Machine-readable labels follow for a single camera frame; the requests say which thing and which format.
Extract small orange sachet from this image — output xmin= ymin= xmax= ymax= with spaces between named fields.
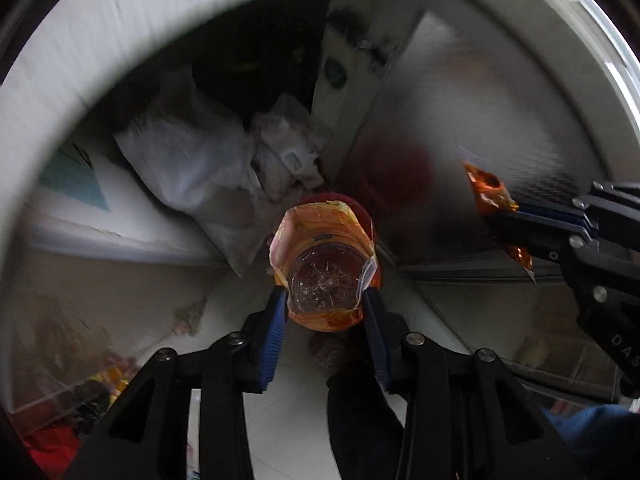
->
xmin=462 ymin=160 xmax=536 ymax=281

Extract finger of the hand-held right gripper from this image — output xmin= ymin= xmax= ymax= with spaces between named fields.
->
xmin=492 ymin=212 xmax=609 ymax=292
xmin=516 ymin=182 xmax=614 ymax=227

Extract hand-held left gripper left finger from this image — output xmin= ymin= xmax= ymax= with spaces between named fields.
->
xmin=65 ymin=285 xmax=290 ymax=480

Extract large white plastic bag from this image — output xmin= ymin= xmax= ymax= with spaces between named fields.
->
xmin=115 ymin=67 xmax=266 ymax=281

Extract red cloth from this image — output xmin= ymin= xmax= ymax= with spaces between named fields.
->
xmin=22 ymin=422 xmax=83 ymax=480

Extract crumpled white plastic bag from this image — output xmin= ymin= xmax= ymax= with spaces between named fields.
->
xmin=250 ymin=95 xmax=333 ymax=201

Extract person's blue trousers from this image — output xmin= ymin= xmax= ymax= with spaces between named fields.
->
xmin=542 ymin=404 xmax=640 ymax=480

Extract red plastic bin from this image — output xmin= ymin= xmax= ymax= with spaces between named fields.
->
xmin=295 ymin=190 xmax=376 ymax=261

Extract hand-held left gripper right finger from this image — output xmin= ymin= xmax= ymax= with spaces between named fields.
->
xmin=361 ymin=287 xmax=586 ymax=480

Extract frosted cabinet door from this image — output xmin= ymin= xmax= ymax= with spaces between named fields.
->
xmin=10 ymin=240 xmax=236 ymax=411
xmin=345 ymin=7 xmax=608 ymax=281

